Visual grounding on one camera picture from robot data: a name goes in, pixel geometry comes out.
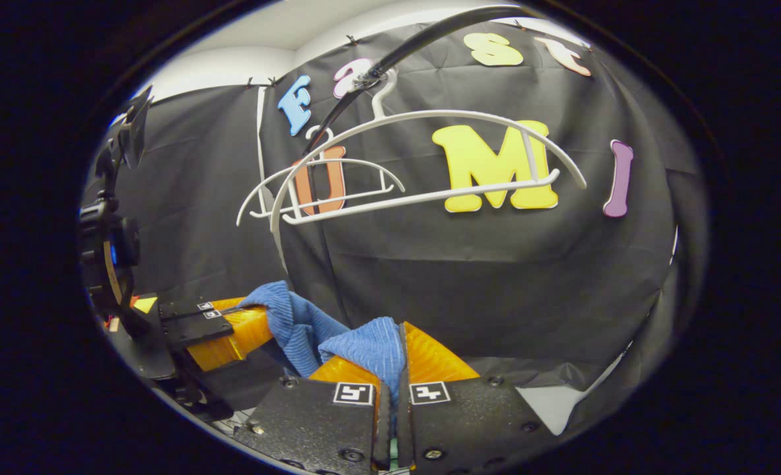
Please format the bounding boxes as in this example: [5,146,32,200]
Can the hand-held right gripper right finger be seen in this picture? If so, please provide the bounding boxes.
[396,322,557,473]

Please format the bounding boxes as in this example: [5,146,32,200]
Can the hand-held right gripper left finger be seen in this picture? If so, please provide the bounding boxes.
[232,356,392,475]

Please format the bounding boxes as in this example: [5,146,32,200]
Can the blue corduroy jacket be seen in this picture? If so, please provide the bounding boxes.
[235,280,408,403]

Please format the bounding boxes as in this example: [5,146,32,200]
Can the white plastic hanger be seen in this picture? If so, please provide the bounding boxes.
[270,69,588,265]
[235,125,406,228]

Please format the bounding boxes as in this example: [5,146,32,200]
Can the black clothes rack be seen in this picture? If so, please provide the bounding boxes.
[301,5,546,157]

